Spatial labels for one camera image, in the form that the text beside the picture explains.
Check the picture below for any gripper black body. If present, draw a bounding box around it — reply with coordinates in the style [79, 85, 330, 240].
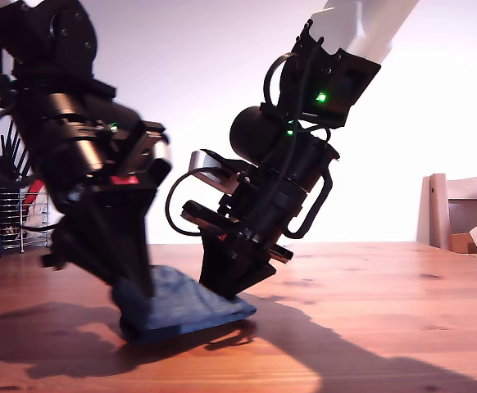
[179, 178, 318, 264]
[22, 118, 172, 217]

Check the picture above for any grey navy argyle sock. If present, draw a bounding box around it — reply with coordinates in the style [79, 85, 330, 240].
[139, 264, 258, 344]
[112, 278, 182, 344]

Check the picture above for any red white packet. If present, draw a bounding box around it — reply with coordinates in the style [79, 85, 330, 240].
[25, 178, 51, 206]

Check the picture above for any black stick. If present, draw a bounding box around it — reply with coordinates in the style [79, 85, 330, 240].
[1, 120, 14, 183]
[16, 147, 30, 183]
[8, 138, 20, 183]

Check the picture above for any white paper packet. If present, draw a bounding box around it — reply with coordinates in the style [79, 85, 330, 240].
[24, 200, 53, 233]

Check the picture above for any wooden chair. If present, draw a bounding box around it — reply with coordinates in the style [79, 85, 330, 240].
[416, 174, 477, 255]

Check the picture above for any thin black camera cable loop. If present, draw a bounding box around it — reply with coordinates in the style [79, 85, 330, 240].
[165, 168, 223, 238]

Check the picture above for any thick black cable loop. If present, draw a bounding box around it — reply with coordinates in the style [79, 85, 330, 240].
[282, 161, 334, 240]

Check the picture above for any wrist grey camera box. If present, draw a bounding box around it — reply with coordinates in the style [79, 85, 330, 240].
[134, 120, 174, 173]
[189, 149, 248, 193]

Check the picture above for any wire metal utensil holder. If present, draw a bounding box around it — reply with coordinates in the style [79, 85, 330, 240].
[0, 179, 51, 253]

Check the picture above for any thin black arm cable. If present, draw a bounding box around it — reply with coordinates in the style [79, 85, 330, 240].
[262, 52, 305, 124]

